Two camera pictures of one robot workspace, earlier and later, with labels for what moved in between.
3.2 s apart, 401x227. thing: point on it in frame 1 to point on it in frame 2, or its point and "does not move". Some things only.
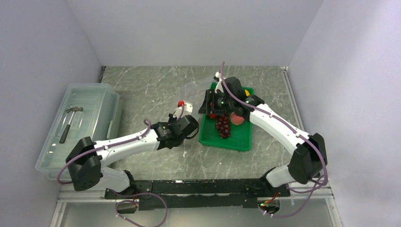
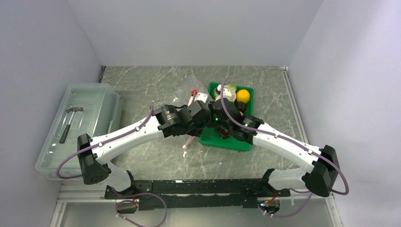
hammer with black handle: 65,132 does not move
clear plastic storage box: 93,110 does not move
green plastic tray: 239,138 does not move
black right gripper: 205,108 to 214,125
